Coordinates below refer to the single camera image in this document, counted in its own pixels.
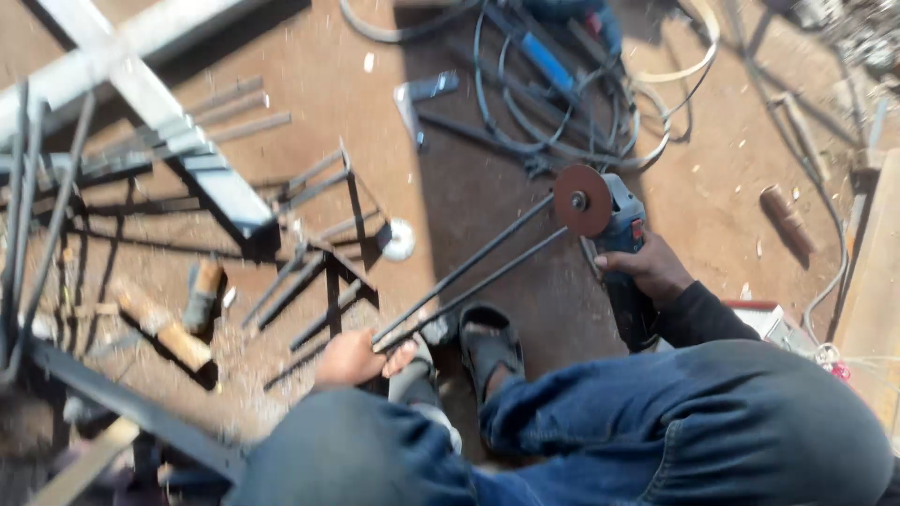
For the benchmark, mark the person's right hand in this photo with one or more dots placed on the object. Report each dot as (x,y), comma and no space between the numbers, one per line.
(654,270)

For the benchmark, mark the person's left hand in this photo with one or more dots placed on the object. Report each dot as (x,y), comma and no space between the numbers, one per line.
(348,360)

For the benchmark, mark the blue angle grinder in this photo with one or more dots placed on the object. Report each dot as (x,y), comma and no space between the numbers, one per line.
(622,214)

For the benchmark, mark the long dark steel rod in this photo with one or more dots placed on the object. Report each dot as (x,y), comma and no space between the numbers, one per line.
(485,282)
(464,267)

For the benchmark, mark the grey sandal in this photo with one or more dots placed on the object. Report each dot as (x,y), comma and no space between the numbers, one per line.
(415,383)

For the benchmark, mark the white box with red edge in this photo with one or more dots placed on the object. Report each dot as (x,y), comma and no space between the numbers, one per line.
(770,325)

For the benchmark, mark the white round disc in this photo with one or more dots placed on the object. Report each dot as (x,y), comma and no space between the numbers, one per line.
(399,240)

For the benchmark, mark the black sandal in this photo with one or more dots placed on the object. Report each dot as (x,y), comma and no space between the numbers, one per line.
(489,344)

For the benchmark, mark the rusty brown pipe piece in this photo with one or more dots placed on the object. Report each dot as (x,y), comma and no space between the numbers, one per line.
(787,219)

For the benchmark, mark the person's blue jeans legs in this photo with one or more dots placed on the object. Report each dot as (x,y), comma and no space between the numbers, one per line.
(703,429)

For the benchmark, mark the wooden plank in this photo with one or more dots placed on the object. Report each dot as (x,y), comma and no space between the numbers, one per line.
(872,295)

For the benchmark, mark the dark steel angle bar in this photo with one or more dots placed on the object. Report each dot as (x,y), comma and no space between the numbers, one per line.
(133,407)

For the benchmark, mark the blue power tool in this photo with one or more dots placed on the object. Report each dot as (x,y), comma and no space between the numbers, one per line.
(548,60)

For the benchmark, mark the group of short steel bars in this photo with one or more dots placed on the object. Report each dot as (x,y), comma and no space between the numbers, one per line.
(235,112)

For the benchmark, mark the metal try square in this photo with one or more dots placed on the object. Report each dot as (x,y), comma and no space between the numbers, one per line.
(422,91)

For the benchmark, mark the pale wooden strip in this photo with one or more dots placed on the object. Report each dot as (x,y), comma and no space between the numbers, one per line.
(84,464)

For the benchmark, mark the crossed grey steel tubes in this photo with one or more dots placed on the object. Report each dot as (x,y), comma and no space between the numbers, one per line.
(162,105)

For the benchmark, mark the bundle of bent steel rods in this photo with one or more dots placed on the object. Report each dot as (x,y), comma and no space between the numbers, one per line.
(42,225)

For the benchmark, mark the welded dark steel frame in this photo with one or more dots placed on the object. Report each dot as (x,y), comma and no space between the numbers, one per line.
(330,270)

